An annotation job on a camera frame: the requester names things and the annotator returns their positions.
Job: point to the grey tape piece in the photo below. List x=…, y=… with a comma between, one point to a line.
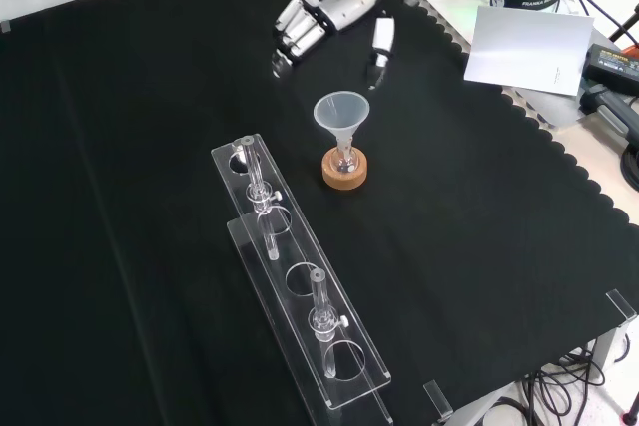
x=5, y=26

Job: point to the clear acrylic funnel stand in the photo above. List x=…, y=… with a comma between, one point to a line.
x=299, y=266

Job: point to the round-bottom glass flask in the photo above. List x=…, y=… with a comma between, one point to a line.
x=345, y=159

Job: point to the black bench cloth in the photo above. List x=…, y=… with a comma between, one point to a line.
x=150, y=196

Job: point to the translucent plastic funnel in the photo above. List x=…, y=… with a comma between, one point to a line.
x=341, y=112

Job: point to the pale white board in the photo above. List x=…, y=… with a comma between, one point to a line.
x=529, y=49

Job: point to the black tripod leg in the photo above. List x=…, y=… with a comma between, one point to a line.
x=626, y=22

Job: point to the black power adapter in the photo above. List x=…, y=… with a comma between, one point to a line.
x=611, y=64

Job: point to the clear cloth clamp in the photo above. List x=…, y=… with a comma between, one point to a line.
x=621, y=307
x=438, y=401

